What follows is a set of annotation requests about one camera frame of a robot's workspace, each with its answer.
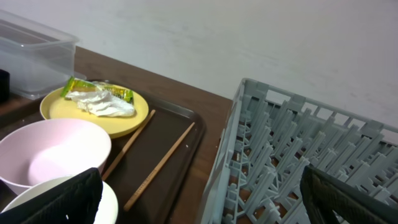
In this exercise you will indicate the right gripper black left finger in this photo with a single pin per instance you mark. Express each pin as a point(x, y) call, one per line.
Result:
point(75, 200)

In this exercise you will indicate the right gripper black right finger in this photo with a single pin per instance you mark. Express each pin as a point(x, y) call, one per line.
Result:
point(325, 197)

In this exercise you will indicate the white cup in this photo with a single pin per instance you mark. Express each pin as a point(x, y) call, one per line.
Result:
point(107, 210)

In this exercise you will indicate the pink bowl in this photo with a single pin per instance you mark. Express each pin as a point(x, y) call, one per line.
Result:
point(48, 149)

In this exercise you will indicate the white tissue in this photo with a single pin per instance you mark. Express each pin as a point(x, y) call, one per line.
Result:
point(101, 103)

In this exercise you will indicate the green snack wrapper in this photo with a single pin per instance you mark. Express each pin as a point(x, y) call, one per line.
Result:
point(76, 84)

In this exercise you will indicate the grey dishwasher rack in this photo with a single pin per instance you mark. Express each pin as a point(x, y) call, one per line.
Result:
point(270, 136)

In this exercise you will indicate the black waste tray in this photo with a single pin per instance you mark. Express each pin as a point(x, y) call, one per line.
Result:
point(4, 86)

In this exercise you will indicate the clear plastic waste bin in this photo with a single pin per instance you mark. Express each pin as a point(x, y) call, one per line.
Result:
point(39, 58)

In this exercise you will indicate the wooden chopstick outer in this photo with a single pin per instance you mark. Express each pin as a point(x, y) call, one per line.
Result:
point(156, 170)

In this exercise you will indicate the yellow plate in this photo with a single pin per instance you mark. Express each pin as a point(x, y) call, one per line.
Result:
point(55, 106)

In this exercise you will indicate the wooden chopstick near plate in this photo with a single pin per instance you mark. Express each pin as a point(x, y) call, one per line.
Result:
point(127, 146)

